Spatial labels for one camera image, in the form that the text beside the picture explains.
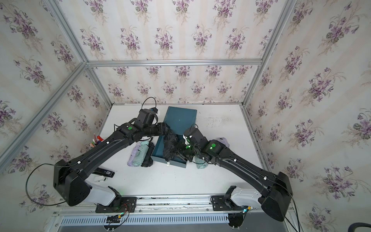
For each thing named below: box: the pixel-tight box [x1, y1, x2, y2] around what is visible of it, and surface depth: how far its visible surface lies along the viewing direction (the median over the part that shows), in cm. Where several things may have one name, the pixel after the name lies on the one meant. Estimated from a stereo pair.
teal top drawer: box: [150, 135, 187, 169], surface depth 71 cm
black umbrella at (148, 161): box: [141, 141, 156, 168], surface depth 86 cm
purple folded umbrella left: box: [127, 141, 142, 167], surface depth 88 cm
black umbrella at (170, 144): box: [163, 123, 180, 162], surface depth 73 cm
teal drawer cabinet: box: [155, 106, 198, 146], surface depth 86 cm
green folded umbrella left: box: [132, 140, 150, 167], surface depth 86 cm
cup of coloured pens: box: [89, 132, 105, 148], surface depth 86 cm
